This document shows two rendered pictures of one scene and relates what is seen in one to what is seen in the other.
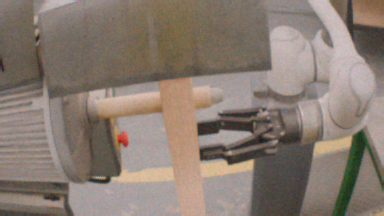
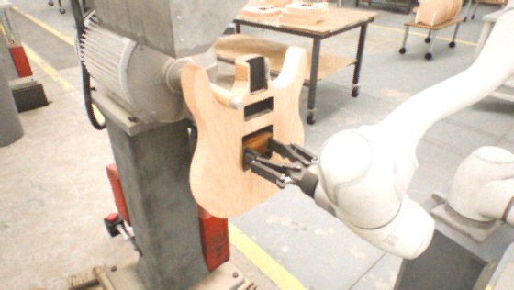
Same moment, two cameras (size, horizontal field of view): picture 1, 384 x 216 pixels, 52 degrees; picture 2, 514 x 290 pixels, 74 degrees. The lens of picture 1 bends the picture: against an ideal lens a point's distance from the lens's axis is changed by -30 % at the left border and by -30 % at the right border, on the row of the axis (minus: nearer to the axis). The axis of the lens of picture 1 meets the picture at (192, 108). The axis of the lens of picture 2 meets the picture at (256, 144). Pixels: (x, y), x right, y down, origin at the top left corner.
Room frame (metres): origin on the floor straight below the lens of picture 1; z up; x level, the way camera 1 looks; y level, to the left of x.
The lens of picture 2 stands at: (0.32, -0.54, 1.53)
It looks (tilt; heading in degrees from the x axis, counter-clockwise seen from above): 31 degrees down; 50
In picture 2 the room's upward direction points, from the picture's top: straight up
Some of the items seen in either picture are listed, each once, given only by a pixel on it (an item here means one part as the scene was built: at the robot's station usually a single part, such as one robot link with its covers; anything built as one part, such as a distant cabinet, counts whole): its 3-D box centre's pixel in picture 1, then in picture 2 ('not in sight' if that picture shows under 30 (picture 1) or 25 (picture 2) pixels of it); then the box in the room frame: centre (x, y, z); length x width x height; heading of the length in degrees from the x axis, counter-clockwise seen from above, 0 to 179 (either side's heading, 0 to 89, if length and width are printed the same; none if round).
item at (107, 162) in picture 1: (74, 143); not in sight; (0.93, 0.30, 0.99); 0.24 x 0.21 x 0.26; 92
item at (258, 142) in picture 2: not in sight; (254, 146); (0.78, 0.01, 1.09); 0.10 x 0.03 x 0.05; 2
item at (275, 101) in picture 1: (282, 90); (463, 208); (1.45, -0.32, 0.73); 0.22 x 0.18 x 0.06; 84
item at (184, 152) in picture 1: (182, 134); (252, 138); (0.78, 0.02, 1.11); 0.35 x 0.04 x 0.40; 2
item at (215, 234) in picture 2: not in sight; (201, 219); (0.84, 0.45, 0.49); 0.25 x 0.12 x 0.37; 92
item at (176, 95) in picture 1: (177, 99); (203, 88); (0.65, 0.02, 1.28); 0.07 x 0.04 x 0.10; 2
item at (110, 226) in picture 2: not in sight; (124, 237); (0.55, 0.61, 0.46); 0.25 x 0.07 x 0.08; 92
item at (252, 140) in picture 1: (248, 143); (277, 168); (0.75, -0.10, 1.10); 0.11 x 0.01 x 0.04; 113
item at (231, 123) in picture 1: (244, 124); (295, 159); (0.81, -0.10, 1.10); 0.11 x 0.01 x 0.04; 71
